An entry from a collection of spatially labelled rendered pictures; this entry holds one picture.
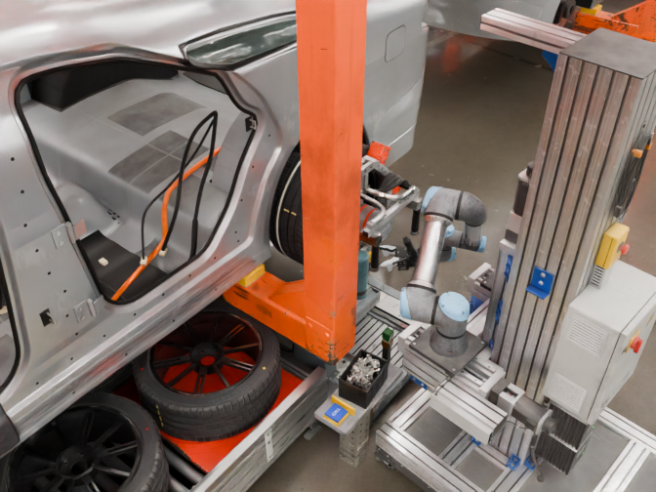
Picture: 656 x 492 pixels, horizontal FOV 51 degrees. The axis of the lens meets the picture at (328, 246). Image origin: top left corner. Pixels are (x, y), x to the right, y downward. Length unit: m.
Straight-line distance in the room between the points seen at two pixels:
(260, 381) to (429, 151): 2.93
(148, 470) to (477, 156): 3.59
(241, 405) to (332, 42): 1.59
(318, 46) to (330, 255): 0.82
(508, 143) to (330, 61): 3.62
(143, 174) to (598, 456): 2.44
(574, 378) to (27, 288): 1.88
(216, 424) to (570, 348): 1.48
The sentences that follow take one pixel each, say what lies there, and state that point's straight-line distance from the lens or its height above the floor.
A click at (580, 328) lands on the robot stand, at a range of 2.48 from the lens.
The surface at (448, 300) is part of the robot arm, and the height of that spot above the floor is 1.05.
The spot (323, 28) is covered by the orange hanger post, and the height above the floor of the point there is 2.03.
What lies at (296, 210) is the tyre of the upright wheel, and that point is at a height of 1.00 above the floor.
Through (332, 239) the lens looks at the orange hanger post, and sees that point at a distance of 2.57.
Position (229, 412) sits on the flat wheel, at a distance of 3.03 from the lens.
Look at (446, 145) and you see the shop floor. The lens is 5.57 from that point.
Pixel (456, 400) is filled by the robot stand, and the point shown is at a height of 0.74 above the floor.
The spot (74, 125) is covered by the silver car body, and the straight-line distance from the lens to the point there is 3.93.
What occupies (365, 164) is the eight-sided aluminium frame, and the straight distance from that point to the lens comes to 3.20.
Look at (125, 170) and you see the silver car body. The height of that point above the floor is 1.01.
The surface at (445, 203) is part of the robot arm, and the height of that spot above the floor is 1.27.
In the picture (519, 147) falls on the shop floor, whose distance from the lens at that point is 5.67.
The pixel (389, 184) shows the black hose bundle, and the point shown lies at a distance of 3.25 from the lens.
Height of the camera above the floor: 2.85
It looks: 39 degrees down
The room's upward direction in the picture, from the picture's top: straight up
